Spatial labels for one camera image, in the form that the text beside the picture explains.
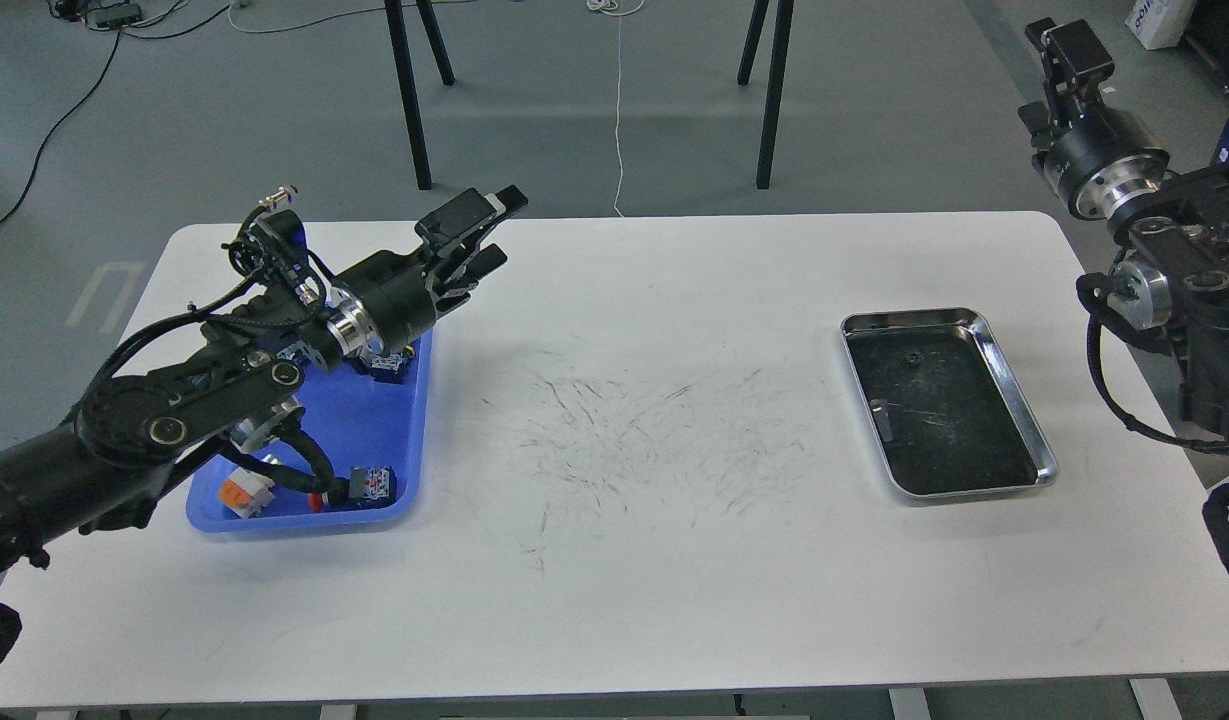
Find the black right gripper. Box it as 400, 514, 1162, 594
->
1018, 18, 1170, 222

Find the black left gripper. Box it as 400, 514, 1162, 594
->
332, 186, 530, 351

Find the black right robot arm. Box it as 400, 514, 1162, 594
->
1018, 18, 1229, 456

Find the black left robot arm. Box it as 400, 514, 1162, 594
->
0, 184, 528, 573

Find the blue plastic tray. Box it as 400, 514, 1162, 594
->
186, 331, 434, 534

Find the silver metal tray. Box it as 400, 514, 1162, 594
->
841, 307, 1059, 503

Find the white cardboard box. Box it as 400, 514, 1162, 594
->
1123, 0, 1196, 52

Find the black table leg left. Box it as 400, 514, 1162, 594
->
383, 1, 457, 190

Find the black table leg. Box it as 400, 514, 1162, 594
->
383, 1, 457, 190
736, 0, 796, 190

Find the black table leg right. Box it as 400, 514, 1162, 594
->
736, 0, 796, 190

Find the orange grey connector block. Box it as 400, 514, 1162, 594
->
218, 468, 275, 518

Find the green push button switch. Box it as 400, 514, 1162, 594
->
356, 343, 415, 386

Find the red push button switch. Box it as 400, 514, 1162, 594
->
308, 466, 399, 512

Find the white floor cable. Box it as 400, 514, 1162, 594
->
586, 0, 646, 217

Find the black floor cable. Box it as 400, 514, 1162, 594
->
0, 0, 235, 245

